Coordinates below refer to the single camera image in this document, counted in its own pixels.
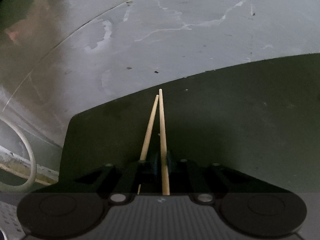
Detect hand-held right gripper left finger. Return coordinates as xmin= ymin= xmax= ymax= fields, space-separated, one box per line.
xmin=32 ymin=152 xmax=161 ymax=203

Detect curved wooden frame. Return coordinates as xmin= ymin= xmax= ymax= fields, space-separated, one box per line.
xmin=0 ymin=144 xmax=60 ymax=186

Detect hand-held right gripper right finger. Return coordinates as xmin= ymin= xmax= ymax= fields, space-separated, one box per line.
xmin=166 ymin=151 xmax=288 ymax=203

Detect wooden chopstick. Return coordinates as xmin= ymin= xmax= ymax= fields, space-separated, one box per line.
xmin=159 ymin=89 xmax=171 ymax=196
xmin=137 ymin=94 xmax=160 ymax=195

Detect white hose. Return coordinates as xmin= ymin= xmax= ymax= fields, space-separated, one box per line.
xmin=0 ymin=116 xmax=38 ymax=193

